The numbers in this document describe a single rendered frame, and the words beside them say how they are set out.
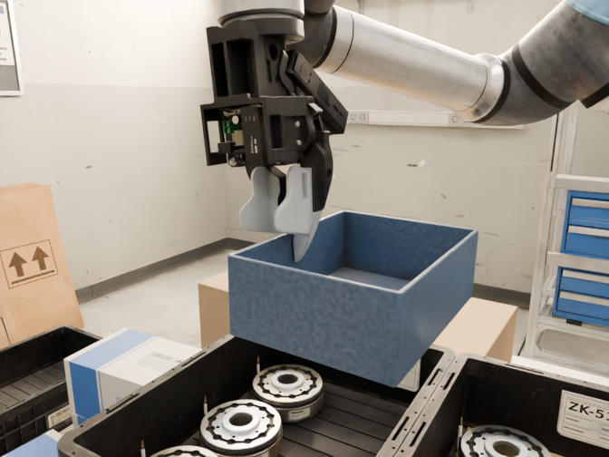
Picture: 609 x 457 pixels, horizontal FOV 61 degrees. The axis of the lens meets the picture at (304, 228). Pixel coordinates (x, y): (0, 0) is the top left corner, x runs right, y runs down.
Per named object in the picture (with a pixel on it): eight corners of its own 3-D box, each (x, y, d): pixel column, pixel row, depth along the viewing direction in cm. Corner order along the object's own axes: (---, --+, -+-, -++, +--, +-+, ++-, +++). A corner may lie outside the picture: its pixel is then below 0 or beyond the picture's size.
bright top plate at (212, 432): (229, 395, 71) (229, 392, 71) (294, 414, 67) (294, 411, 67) (183, 438, 63) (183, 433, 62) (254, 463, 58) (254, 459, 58)
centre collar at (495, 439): (490, 433, 63) (491, 429, 63) (533, 450, 60) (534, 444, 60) (477, 455, 59) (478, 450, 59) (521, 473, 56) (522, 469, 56)
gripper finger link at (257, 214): (234, 270, 48) (224, 170, 46) (272, 254, 52) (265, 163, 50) (260, 274, 46) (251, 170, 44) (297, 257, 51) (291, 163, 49)
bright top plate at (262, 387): (280, 361, 81) (280, 357, 81) (335, 380, 75) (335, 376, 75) (237, 390, 73) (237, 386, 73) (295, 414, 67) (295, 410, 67)
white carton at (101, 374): (70, 412, 79) (62, 358, 77) (129, 374, 89) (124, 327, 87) (170, 452, 70) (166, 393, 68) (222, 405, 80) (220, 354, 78)
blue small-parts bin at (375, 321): (341, 268, 59) (343, 209, 58) (472, 296, 52) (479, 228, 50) (227, 334, 43) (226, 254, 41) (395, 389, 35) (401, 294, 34)
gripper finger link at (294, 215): (265, 275, 46) (252, 170, 44) (302, 257, 50) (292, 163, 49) (293, 277, 44) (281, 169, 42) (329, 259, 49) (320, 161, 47)
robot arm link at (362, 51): (497, 102, 87) (225, 14, 63) (552, 55, 78) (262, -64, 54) (520, 158, 82) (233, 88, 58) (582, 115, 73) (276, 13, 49)
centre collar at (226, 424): (235, 407, 68) (235, 403, 68) (267, 417, 66) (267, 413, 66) (213, 429, 64) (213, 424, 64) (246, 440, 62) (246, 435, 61)
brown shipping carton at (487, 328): (408, 350, 116) (411, 284, 112) (509, 379, 105) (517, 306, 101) (343, 417, 92) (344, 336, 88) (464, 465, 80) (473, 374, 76)
